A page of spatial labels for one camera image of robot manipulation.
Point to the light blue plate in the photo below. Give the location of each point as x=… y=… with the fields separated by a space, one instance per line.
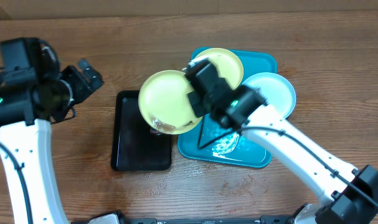
x=278 y=91

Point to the black plastic tray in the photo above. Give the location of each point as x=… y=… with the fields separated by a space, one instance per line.
x=136 y=146

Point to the teal plastic tray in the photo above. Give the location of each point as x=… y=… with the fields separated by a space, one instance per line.
x=233 y=149

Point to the yellow-green plate bottom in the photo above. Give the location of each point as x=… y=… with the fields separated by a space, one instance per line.
x=164 y=105

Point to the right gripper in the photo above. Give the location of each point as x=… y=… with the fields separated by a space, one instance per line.
x=199 y=107

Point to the yellow-green plate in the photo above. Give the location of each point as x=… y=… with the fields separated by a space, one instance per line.
x=164 y=105
x=228 y=65

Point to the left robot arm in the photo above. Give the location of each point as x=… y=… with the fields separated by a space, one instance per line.
x=27 y=110

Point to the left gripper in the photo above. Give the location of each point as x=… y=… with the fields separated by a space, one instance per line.
x=83 y=88

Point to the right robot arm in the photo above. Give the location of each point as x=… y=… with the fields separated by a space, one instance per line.
x=345 y=193

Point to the yellow-green plate top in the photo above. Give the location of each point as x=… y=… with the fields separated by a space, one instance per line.
x=228 y=65

